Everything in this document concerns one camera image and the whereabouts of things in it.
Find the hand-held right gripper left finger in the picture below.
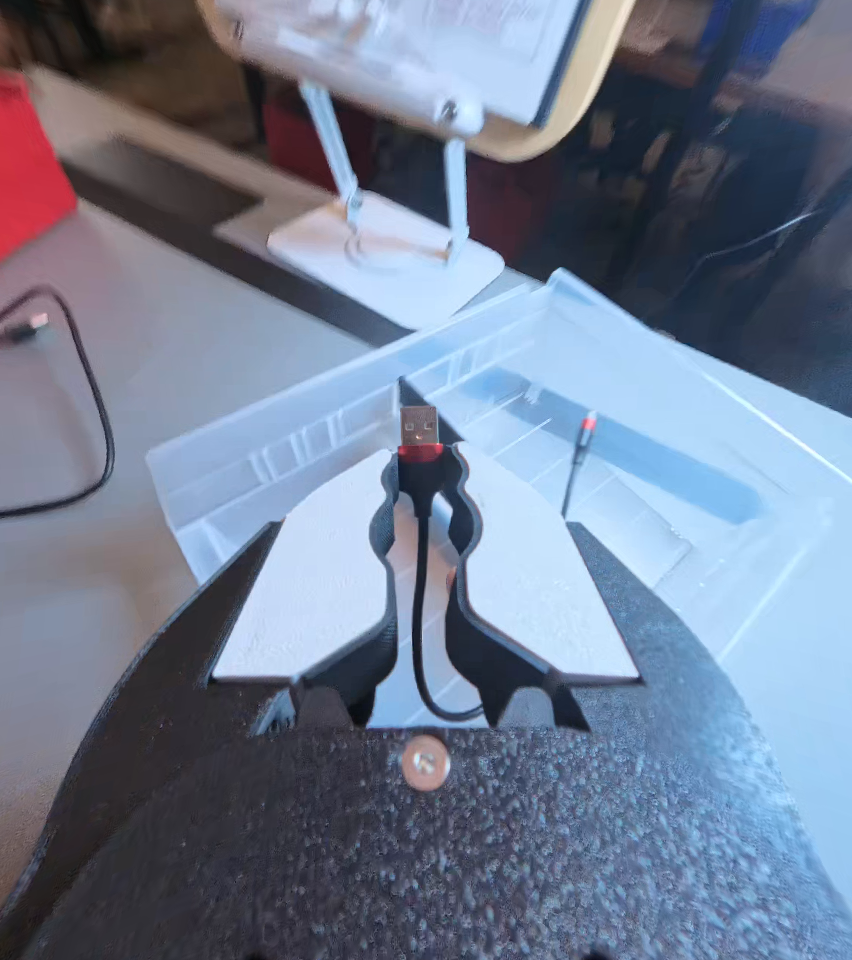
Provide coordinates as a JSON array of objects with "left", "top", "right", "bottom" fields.
[{"left": 210, "top": 447, "right": 403, "bottom": 729}]

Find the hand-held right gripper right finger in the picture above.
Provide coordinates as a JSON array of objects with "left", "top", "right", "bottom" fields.
[{"left": 441, "top": 442, "right": 643, "bottom": 735}]

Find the black red-collar USB cable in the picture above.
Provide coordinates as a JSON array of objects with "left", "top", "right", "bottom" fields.
[{"left": 396, "top": 403, "right": 601, "bottom": 725}]

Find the clear plastic bin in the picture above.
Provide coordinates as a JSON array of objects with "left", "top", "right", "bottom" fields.
[{"left": 144, "top": 266, "right": 852, "bottom": 960}]

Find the instruction sheet on stand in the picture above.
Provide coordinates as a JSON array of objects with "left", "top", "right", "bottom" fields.
[{"left": 197, "top": 0, "right": 638, "bottom": 164}]

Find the blue bin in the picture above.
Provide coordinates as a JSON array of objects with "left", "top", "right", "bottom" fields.
[{"left": 699, "top": 0, "right": 820, "bottom": 65}]

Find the dark table cable flap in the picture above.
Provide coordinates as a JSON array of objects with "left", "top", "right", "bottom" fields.
[{"left": 64, "top": 133, "right": 263, "bottom": 230}]

